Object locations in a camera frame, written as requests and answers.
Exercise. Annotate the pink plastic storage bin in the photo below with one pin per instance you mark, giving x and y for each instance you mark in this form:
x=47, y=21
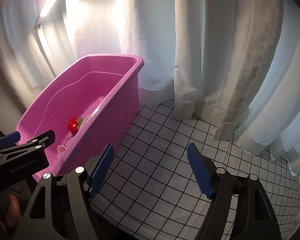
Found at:
x=115, y=105

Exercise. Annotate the plain silver bangle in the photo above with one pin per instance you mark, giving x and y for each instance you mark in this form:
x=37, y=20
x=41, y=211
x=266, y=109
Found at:
x=69, y=137

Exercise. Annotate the pink fuzzy strawberry headband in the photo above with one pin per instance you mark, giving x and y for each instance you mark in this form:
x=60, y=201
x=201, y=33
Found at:
x=72, y=124

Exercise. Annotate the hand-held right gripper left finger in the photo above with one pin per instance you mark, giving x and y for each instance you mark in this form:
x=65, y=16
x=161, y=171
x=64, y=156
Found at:
x=100, y=172

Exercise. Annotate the person's left hand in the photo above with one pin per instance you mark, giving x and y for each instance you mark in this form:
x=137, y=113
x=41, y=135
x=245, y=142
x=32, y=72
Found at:
x=13, y=210

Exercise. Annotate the white sheer curtain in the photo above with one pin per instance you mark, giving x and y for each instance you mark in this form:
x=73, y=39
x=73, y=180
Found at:
x=152, y=42

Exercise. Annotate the cream thick curtain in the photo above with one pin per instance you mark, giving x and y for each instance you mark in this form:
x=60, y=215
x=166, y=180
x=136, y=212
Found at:
x=227, y=55

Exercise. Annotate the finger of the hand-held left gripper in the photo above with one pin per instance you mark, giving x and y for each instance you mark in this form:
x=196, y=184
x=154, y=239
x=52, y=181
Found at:
x=8, y=137
x=40, y=140

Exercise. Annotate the white light bar lamp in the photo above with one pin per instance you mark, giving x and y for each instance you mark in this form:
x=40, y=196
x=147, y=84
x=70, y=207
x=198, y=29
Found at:
x=52, y=0

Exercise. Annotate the white black checked bed sheet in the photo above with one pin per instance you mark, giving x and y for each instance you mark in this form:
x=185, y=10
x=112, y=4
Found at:
x=165, y=155

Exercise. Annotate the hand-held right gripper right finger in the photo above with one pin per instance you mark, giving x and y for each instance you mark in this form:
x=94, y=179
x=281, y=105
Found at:
x=200, y=172

